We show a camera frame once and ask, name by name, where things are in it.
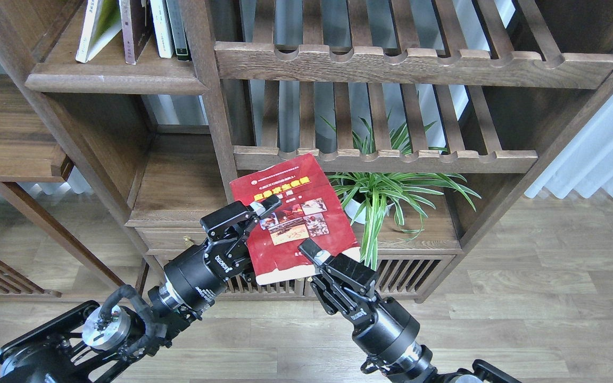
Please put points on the yellow green book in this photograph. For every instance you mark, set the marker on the yellow green book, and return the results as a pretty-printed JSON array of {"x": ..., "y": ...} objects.
[{"x": 102, "y": 22}]

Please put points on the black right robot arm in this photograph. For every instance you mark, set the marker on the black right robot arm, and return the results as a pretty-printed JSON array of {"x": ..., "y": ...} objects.
[{"x": 480, "y": 372}]

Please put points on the white plant pot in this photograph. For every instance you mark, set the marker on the white plant pot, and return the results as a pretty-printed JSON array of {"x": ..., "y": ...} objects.
[{"x": 355, "y": 205}]

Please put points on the white upright book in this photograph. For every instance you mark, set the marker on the white upright book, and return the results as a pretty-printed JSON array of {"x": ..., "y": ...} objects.
[{"x": 162, "y": 28}]

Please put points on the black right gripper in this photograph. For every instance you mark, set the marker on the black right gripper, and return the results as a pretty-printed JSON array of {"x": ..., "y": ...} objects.
[{"x": 382, "y": 328}]

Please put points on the dark upright book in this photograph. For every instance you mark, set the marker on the dark upright book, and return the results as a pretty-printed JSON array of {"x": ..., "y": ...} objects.
[{"x": 180, "y": 43}]

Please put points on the red book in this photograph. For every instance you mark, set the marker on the red book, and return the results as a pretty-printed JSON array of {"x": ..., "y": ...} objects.
[{"x": 309, "y": 209}]

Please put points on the white curtain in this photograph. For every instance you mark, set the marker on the white curtain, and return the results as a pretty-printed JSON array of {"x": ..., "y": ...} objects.
[{"x": 585, "y": 166}]

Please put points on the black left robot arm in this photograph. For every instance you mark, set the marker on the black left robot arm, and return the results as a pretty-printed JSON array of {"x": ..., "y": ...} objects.
[{"x": 126, "y": 328}]

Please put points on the dark wooden bookshelf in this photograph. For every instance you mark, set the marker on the dark wooden bookshelf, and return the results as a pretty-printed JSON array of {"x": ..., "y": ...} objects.
[{"x": 490, "y": 89}]

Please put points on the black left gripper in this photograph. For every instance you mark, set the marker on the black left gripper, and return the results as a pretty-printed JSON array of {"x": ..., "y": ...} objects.
[{"x": 198, "y": 275}]

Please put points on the dark brown book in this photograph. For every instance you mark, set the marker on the dark brown book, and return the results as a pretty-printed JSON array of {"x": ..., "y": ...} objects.
[{"x": 136, "y": 24}]

